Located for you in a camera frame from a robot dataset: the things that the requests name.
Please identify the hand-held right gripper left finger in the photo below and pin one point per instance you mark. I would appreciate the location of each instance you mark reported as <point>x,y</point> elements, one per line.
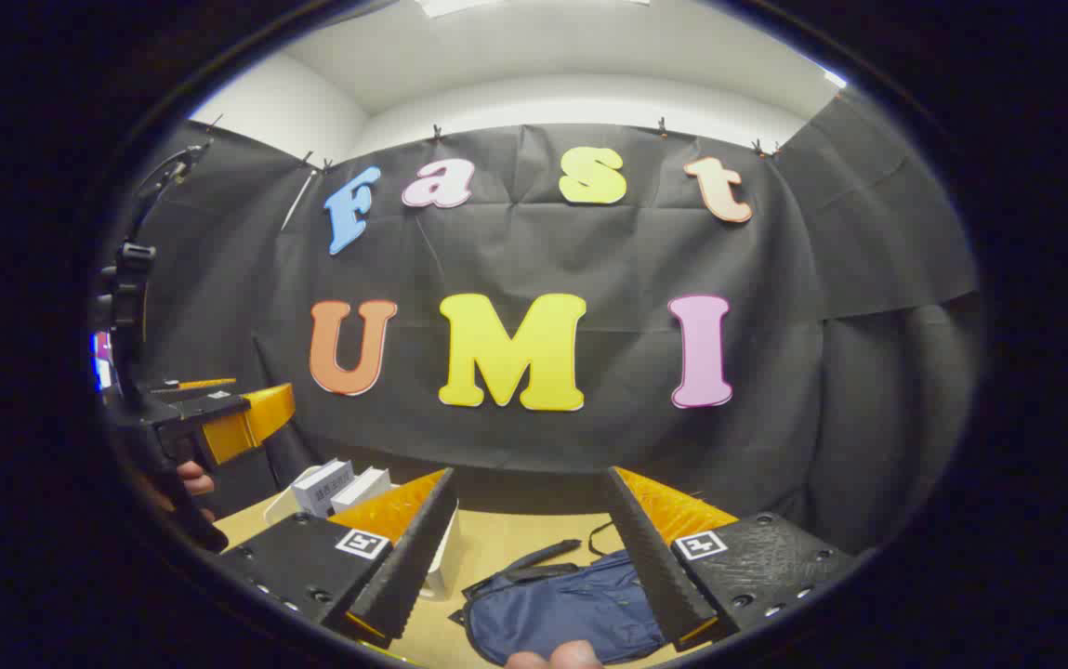
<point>408,567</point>

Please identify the white bookshelf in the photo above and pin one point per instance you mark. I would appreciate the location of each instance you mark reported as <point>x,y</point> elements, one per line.
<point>441,557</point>

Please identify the blue schoolbag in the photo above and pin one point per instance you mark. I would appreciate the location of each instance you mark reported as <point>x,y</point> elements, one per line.
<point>561,604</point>

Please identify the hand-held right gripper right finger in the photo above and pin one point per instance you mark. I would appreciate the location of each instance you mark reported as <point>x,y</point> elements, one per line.
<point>654,567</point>

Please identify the lit computer screen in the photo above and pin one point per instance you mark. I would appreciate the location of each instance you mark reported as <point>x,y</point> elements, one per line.
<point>102,367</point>

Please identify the row of black cloth clips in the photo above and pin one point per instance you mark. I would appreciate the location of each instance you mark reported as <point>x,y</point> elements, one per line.
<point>661,126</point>

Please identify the black backdrop cloth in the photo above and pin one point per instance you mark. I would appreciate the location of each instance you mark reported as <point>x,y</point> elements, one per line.
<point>589,260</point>

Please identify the ceiling light panel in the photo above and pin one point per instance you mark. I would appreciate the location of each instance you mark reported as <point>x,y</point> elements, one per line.
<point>454,6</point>

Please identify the white book with grey spine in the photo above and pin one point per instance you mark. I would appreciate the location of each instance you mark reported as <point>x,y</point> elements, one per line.
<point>320,488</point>

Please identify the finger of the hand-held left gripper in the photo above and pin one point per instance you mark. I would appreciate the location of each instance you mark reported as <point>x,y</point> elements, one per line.
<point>255,423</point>
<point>199,383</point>

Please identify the thin white rod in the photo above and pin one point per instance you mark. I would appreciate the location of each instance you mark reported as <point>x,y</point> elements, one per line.
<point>297,200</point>

